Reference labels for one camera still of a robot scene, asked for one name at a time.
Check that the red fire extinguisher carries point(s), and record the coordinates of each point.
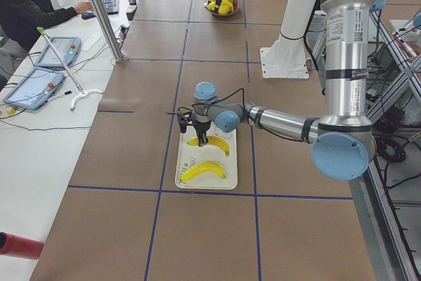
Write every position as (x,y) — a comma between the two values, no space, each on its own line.
(17,246)

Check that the white bear print tray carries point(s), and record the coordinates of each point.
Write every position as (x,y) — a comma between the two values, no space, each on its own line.
(190,156)

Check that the teach pendant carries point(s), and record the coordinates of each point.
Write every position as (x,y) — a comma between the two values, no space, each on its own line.
(68,47)
(35,89)

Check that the seated person in black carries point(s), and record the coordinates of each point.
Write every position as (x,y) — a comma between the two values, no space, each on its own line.
(21,18)

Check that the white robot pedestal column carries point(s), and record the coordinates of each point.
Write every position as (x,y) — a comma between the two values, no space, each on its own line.
(286,57)

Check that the near teach pendant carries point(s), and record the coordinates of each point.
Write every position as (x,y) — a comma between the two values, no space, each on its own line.
(35,89)

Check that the brown wicker basket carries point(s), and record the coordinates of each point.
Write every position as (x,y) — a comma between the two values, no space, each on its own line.
(235,3)

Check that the long reach stick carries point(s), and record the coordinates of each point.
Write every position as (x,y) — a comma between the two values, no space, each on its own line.
(82,92)

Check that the far teach pendant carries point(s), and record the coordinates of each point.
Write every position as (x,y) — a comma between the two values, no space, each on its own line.
(68,47)

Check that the curved yellow banana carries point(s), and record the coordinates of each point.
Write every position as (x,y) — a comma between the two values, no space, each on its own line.
(226,8)

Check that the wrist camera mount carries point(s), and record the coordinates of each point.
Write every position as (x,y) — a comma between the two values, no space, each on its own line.
(184,118)

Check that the aluminium frame post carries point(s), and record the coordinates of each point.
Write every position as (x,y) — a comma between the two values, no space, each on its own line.
(107,30)

